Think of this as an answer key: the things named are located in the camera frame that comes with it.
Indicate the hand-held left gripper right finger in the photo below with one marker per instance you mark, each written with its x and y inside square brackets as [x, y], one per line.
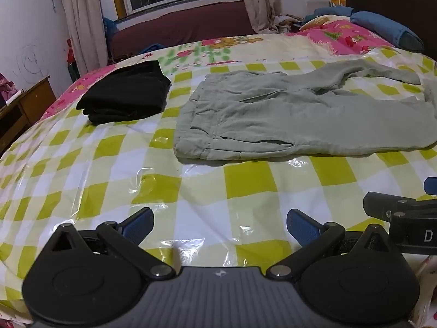
[301, 225]

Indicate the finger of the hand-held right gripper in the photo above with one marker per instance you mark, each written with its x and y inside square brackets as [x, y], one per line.
[431, 185]
[379, 205]

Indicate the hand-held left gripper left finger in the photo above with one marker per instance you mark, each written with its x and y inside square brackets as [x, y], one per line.
[140, 222]

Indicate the grey-green pants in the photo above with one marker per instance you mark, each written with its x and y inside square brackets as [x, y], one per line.
[259, 116]

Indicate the black folded pants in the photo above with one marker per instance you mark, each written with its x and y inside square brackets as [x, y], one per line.
[126, 92]

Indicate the green checked plastic sheet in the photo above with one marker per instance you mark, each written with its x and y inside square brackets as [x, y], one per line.
[239, 184]

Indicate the wooden desk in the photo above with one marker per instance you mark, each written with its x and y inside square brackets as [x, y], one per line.
[30, 106]

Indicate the large blue pillow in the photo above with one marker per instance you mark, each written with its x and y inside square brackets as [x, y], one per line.
[379, 24]

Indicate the small blue cloth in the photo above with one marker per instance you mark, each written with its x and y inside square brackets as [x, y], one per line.
[157, 46]

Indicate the red hanging cloth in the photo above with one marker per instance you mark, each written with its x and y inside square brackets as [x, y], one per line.
[71, 51]

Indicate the pink cloth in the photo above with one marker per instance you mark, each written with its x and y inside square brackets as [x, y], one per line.
[7, 87]

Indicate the yellow cartoon pillow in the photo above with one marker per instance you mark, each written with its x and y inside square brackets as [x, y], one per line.
[315, 22]

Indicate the blue bag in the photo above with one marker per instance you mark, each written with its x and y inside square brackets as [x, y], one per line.
[109, 30]

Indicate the small blue pillow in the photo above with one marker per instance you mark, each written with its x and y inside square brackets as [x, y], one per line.
[331, 11]

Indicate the pile of clothes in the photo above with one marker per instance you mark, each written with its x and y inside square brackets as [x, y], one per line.
[288, 24]

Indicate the maroon window seat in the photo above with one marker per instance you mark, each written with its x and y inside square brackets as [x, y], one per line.
[184, 24]

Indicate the beige curtain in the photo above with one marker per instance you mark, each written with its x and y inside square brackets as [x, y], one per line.
[82, 20]
[259, 0]

